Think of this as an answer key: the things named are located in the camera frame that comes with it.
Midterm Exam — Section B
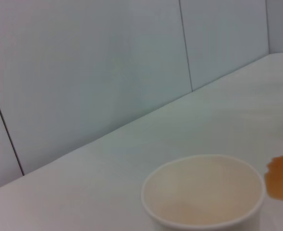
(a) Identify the white paper cup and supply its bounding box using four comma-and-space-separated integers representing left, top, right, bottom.
140, 154, 267, 231

